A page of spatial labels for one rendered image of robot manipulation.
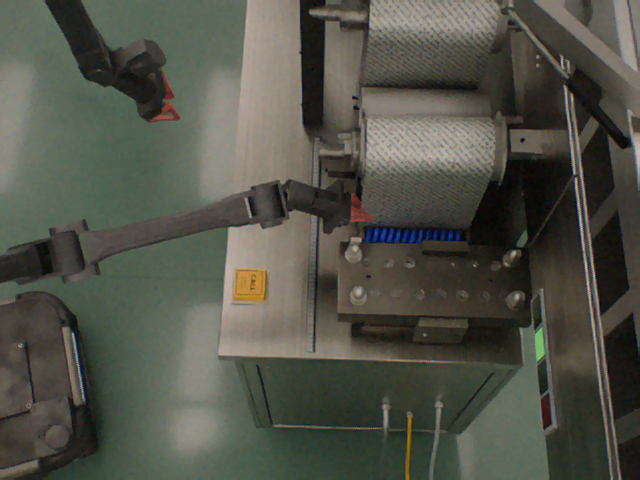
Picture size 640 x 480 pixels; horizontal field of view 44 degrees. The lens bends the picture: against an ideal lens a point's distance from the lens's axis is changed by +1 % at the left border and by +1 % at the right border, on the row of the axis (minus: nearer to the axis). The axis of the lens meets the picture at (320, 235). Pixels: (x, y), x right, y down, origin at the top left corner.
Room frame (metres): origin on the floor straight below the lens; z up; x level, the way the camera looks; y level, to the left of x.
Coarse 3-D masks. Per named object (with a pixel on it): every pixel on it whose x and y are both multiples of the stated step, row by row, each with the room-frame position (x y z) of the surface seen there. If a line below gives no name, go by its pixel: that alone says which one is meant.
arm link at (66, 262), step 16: (48, 240) 0.59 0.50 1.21; (64, 240) 0.59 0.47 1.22; (0, 256) 0.53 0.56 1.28; (16, 256) 0.54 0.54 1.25; (32, 256) 0.56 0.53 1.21; (48, 256) 0.58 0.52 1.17; (64, 256) 0.56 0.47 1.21; (80, 256) 0.57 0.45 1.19; (0, 272) 0.50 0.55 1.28; (16, 272) 0.51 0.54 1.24; (32, 272) 0.53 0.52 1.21; (48, 272) 0.55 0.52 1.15; (64, 272) 0.53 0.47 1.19
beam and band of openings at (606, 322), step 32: (608, 96) 0.66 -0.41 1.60; (576, 128) 0.70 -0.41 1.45; (576, 160) 0.65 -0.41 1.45; (608, 160) 0.64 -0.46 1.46; (608, 192) 0.59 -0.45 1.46; (608, 224) 0.50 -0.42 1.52; (608, 256) 0.48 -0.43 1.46; (608, 288) 0.42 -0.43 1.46; (608, 320) 0.36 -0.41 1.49; (608, 352) 0.33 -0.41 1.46; (608, 384) 0.28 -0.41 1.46; (608, 416) 0.24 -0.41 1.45
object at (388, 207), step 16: (368, 192) 0.72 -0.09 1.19; (384, 192) 0.72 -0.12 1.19; (400, 192) 0.72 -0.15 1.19; (416, 192) 0.72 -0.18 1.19; (432, 192) 0.72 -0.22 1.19; (448, 192) 0.72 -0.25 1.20; (464, 192) 0.72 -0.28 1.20; (480, 192) 0.72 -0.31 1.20; (368, 208) 0.72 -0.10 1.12; (384, 208) 0.72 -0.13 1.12; (400, 208) 0.72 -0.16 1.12; (416, 208) 0.72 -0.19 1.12; (432, 208) 0.72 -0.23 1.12; (448, 208) 0.72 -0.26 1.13; (464, 208) 0.72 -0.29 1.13; (368, 224) 0.72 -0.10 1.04; (384, 224) 0.72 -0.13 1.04; (400, 224) 0.72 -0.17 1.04; (416, 224) 0.72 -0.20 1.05; (432, 224) 0.72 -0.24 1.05; (448, 224) 0.72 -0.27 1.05; (464, 224) 0.72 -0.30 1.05
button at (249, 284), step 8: (240, 272) 0.65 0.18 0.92; (248, 272) 0.65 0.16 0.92; (256, 272) 0.65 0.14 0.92; (264, 272) 0.65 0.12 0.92; (240, 280) 0.63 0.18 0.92; (248, 280) 0.63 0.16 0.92; (256, 280) 0.63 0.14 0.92; (264, 280) 0.63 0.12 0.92; (240, 288) 0.61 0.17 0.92; (248, 288) 0.61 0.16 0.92; (256, 288) 0.61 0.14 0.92; (264, 288) 0.61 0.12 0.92; (232, 296) 0.59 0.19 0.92; (240, 296) 0.59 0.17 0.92; (248, 296) 0.59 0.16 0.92; (256, 296) 0.59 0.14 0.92; (264, 296) 0.59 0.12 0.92
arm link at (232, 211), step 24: (240, 192) 0.70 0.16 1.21; (264, 192) 0.70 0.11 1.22; (168, 216) 0.64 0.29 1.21; (192, 216) 0.65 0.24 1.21; (216, 216) 0.65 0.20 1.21; (240, 216) 0.65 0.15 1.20; (264, 216) 0.66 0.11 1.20; (96, 240) 0.59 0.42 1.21; (120, 240) 0.60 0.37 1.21; (144, 240) 0.60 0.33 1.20; (168, 240) 0.61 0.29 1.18; (96, 264) 0.56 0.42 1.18
